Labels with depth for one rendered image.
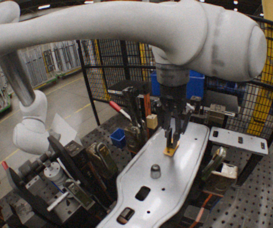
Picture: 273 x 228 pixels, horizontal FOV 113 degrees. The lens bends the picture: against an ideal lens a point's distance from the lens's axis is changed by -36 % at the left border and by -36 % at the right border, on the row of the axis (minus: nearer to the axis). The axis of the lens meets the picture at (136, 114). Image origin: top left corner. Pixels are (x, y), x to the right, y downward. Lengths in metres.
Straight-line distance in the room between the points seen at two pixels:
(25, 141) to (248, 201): 1.21
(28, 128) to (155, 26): 0.77
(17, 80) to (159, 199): 0.70
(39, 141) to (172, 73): 0.72
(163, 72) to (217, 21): 0.21
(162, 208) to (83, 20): 0.43
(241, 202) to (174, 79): 0.71
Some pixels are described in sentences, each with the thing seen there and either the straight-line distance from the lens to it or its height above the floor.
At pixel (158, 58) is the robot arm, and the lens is 0.35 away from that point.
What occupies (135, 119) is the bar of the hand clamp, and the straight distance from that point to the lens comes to 0.51.
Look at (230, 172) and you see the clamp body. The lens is 0.45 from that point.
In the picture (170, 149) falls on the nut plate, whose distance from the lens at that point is 0.51.
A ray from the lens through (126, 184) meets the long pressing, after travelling 0.45.
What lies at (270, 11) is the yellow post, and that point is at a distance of 1.01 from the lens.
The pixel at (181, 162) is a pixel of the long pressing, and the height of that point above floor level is 1.00.
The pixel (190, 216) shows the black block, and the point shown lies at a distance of 0.42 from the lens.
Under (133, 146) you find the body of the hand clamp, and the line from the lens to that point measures 0.60.
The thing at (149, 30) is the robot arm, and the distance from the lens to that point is 0.16.
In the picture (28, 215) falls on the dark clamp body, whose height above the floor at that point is 1.08.
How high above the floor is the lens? 1.39
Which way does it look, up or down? 31 degrees down
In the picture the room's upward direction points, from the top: 8 degrees counter-clockwise
